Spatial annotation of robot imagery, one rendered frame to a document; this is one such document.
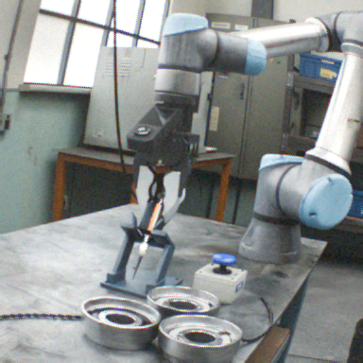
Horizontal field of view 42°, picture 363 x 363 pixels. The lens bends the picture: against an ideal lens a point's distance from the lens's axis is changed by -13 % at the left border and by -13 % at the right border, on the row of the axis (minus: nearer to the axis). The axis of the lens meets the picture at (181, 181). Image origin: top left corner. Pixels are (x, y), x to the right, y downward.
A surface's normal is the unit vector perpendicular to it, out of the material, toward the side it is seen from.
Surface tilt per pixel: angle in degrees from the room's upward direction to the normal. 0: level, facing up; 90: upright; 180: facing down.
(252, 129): 90
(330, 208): 97
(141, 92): 90
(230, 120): 90
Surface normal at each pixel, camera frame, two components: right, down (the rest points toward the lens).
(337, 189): 0.32, 0.30
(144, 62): -0.40, 0.08
